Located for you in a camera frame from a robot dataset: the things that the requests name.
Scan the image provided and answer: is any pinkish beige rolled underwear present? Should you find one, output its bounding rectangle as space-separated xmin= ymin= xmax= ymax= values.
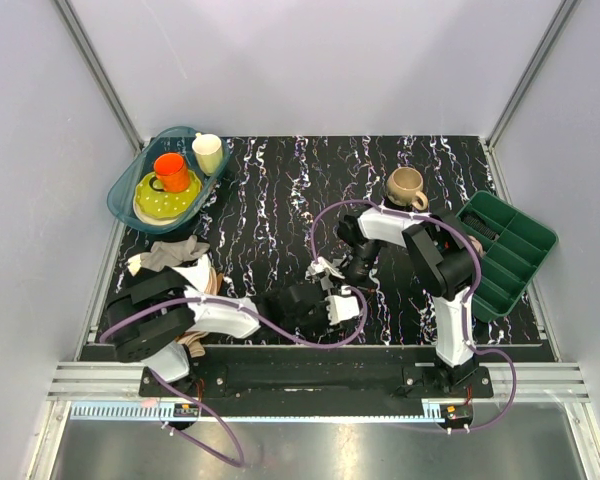
xmin=469 ymin=236 xmax=485 ymax=258

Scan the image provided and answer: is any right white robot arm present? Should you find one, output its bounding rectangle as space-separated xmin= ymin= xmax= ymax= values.
xmin=337 ymin=208 xmax=480 ymax=397

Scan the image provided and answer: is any orange cup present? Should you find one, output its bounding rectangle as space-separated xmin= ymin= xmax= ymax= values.
xmin=150 ymin=153 xmax=190 ymax=193

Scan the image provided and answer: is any cream yellow cup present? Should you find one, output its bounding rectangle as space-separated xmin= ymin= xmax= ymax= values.
xmin=192 ymin=132 xmax=224 ymax=176

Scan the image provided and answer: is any green plastic divided organizer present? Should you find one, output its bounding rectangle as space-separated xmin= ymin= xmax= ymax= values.
xmin=457 ymin=191 xmax=558 ymax=323

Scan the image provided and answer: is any light grey garment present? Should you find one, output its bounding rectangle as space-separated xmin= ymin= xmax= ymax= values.
xmin=126 ymin=235 xmax=210 ymax=276

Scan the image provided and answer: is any beige tan garment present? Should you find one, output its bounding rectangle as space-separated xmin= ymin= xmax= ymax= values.
xmin=204 ymin=267 xmax=224 ymax=295

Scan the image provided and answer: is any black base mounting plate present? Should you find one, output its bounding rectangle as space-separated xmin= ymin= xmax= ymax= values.
xmin=139 ymin=346 xmax=494 ymax=418

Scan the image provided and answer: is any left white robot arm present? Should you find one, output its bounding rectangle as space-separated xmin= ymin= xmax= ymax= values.
xmin=99 ymin=271 xmax=335 ymax=396

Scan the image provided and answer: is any black garment pile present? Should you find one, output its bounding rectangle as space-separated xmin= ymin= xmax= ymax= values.
xmin=120 ymin=267 xmax=194 ymax=299

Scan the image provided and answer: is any black white striped rolled underwear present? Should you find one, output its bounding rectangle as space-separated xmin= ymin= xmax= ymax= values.
xmin=461 ymin=213 xmax=499 ymax=242

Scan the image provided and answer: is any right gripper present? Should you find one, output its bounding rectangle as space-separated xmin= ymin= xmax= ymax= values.
xmin=329 ymin=239 xmax=384 ymax=312

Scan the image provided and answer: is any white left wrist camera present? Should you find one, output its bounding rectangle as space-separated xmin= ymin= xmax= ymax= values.
xmin=326 ymin=295 xmax=361 ymax=326

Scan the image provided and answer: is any beige ceramic mug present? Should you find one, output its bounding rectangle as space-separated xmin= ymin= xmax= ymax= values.
xmin=386 ymin=167 xmax=429 ymax=211

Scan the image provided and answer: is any teal transparent plastic basin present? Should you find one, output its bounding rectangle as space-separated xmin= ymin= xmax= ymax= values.
xmin=107 ymin=126 xmax=230 ymax=235

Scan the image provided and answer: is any yellow green dotted plate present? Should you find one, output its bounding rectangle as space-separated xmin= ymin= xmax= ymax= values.
xmin=132 ymin=169 xmax=202 ymax=225

